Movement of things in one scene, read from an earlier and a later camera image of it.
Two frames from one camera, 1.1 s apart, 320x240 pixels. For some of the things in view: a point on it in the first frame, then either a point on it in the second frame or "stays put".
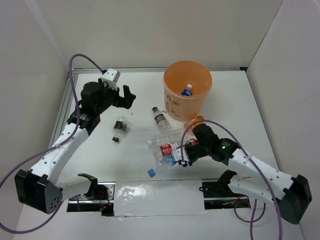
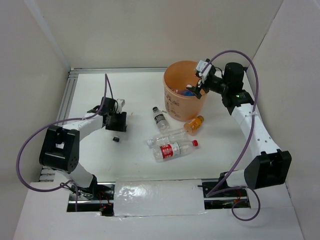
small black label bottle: [160, 119] stays put
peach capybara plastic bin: [187, 85] stays put
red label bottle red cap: [166, 150] stays put
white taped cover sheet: [160, 197] stays put
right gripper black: [191, 160] to [196, 90]
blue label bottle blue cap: [163, 164] to [185, 92]
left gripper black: [125, 102] to [121, 125]
